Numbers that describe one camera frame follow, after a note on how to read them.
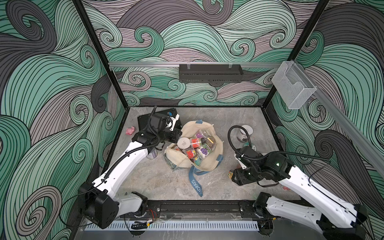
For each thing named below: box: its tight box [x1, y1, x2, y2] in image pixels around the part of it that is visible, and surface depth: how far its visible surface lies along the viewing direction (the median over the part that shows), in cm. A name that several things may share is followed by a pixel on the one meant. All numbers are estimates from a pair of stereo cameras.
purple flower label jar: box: [200, 148, 208, 156], surface depth 89 cm
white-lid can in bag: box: [177, 136, 191, 150], surface depth 87 cm
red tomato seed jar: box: [190, 137, 202, 149], surface depth 87 cm
